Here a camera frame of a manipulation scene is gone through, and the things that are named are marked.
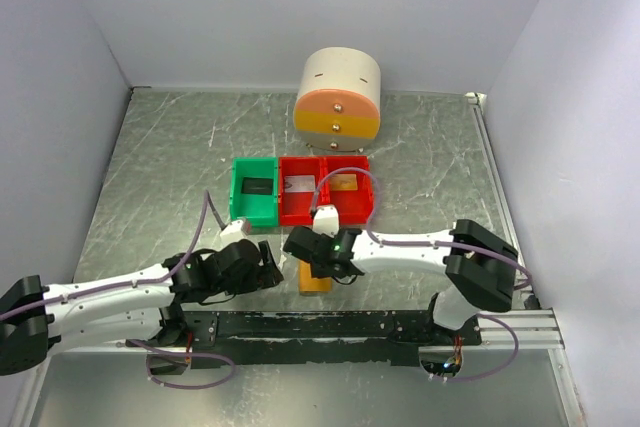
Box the gold VIP card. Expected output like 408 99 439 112
329 173 358 192

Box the black card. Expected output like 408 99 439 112
241 177 273 196

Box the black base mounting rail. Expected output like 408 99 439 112
147 310 481 375

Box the tan leather card holder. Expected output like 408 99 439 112
298 260 333 296

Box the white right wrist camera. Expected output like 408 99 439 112
312 205 340 237

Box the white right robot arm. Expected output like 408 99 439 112
283 219 518 345

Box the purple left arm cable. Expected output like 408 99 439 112
0 190 236 391

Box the green plastic bin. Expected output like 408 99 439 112
229 157 279 228

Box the red bin with silver card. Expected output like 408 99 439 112
278 156 322 227

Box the aluminium frame rail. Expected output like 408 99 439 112
465 92 564 350

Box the round three-drawer mini cabinet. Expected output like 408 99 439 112
293 47 381 152

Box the red bin with gold card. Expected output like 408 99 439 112
324 155 374 225

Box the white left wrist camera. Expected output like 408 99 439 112
219 217 251 245

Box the silver VIP card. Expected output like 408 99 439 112
283 175 316 193

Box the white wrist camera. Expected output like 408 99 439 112
219 217 251 245
312 205 340 237

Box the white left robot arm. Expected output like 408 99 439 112
1 240 283 376

